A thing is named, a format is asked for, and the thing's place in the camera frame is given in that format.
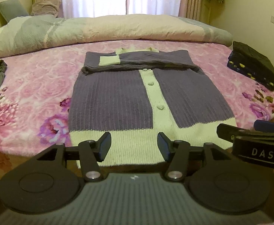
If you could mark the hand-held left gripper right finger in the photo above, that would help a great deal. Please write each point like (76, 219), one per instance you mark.
(162, 146)

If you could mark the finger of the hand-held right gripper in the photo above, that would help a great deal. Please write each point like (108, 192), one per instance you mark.
(268, 126)
(230, 131)

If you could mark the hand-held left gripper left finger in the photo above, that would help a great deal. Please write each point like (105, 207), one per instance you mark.
(105, 145)

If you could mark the purple and cream knit cardigan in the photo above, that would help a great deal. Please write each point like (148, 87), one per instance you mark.
(113, 98)

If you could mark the navy printed folded garment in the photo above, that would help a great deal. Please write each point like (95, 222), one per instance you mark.
(247, 71)

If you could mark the black folded garment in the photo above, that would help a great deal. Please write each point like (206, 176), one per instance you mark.
(254, 56)

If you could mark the pink rose print blanket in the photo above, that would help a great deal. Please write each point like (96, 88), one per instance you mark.
(31, 112)

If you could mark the green and cream quilt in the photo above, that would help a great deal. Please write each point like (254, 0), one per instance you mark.
(118, 29)

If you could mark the pinkish crumpled cloth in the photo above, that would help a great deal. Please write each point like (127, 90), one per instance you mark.
(45, 8)

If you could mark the grey pillow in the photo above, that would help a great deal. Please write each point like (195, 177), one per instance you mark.
(10, 10)

